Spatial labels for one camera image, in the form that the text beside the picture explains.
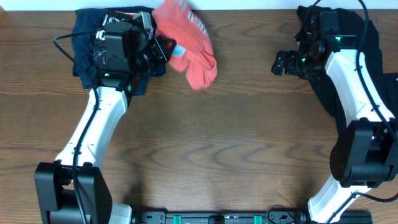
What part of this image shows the red-orange t-shirt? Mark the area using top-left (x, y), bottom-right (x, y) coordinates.
top-left (152, 0), bottom-right (218, 90)

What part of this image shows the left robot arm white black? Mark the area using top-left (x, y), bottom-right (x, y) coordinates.
top-left (34, 34), bottom-right (176, 223)

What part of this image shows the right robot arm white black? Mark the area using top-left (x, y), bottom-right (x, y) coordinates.
top-left (271, 34), bottom-right (397, 223)

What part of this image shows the black garment pile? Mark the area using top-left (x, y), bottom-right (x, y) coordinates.
top-left (309, 8), bottom-right (397, 136)

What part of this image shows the folded navy printed t-shirt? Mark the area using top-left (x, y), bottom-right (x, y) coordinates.
top-left (72, 6), bottom-right (166, 96)

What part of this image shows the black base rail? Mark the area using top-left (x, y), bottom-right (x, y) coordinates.
top-left (130, 203), bottom-right (374, 224)

